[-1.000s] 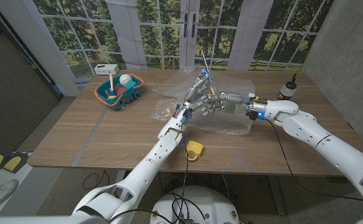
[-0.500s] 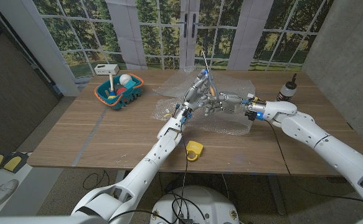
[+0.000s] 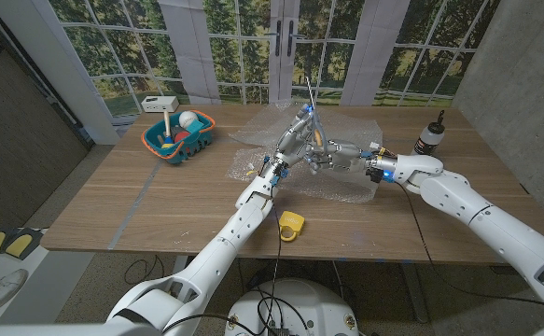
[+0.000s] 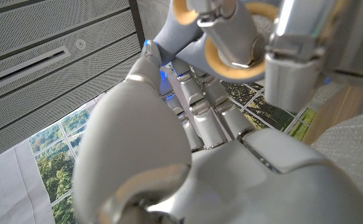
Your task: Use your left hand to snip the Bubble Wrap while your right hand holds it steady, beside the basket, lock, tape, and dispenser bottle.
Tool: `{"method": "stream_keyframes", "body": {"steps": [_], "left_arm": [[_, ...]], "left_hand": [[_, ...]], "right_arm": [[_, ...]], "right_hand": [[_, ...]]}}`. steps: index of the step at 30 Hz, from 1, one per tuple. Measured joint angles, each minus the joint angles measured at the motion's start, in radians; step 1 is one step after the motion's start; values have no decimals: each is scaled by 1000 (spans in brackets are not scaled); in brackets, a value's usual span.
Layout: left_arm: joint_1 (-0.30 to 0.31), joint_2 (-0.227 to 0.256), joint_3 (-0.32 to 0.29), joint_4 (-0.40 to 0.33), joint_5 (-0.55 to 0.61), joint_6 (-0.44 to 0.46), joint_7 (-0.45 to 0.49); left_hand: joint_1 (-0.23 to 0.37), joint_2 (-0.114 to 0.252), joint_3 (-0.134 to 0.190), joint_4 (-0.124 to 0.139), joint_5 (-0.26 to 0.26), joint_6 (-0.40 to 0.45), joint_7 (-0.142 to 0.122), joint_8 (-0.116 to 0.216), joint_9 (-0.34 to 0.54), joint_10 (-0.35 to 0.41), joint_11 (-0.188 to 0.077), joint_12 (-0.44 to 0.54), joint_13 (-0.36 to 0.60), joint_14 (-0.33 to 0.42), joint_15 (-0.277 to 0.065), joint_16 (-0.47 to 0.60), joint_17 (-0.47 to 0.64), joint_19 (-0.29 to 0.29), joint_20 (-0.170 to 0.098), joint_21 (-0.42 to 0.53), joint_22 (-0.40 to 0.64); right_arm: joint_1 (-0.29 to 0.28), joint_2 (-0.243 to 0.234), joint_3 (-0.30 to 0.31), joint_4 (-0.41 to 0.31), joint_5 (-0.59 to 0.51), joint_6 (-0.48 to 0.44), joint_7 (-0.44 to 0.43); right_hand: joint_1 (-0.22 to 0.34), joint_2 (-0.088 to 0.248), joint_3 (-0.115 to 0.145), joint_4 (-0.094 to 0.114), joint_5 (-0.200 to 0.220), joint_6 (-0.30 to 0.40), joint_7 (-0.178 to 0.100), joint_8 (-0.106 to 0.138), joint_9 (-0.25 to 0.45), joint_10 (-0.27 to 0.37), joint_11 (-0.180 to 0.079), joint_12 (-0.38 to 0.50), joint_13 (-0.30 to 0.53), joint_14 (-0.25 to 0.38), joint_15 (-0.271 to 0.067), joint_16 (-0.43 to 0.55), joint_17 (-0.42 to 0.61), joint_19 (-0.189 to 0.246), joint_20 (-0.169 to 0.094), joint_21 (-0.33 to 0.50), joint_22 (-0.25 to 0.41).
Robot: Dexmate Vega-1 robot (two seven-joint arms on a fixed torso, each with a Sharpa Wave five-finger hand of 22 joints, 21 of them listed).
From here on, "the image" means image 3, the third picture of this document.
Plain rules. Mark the grey table leg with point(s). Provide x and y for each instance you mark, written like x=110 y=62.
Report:
x=414 y=294

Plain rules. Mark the white power box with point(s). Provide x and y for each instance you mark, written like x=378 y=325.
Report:
x=159 y=103

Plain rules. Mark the white baseball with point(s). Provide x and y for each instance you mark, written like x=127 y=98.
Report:
x=187 y=119

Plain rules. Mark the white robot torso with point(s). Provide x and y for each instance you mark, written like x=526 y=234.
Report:
x=309 y=298

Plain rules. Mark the printed forest window backdrop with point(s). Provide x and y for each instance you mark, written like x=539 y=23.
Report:
x=346 y=46

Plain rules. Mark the clear bubble wrap sheet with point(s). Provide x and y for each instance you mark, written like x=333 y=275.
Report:
x=351 y=128

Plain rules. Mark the grey tape strip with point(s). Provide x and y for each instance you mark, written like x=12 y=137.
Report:
x=131 y=210

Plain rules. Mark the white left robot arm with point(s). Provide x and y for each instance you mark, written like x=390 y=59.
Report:
x=234 y=224

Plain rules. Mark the yellow padlock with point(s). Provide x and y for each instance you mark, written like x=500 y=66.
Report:
x=295 y=220

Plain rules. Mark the clear dispenser bottle black cap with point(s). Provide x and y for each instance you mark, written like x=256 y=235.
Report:
x=428 y=140

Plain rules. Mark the teal basket orange rim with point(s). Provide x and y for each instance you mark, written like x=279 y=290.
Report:
x=152 y=140

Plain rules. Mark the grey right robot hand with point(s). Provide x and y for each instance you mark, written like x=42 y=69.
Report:
x=346 y=156

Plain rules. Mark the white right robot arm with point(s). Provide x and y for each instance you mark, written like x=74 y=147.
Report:
x=458 y=200

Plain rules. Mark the teal block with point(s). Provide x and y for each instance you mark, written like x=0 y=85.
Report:
x=194 y=127

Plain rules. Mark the red round toy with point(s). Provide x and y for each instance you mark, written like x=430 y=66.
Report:
x=181 y=136

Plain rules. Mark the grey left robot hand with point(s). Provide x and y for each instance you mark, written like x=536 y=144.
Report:
x=292 y=137

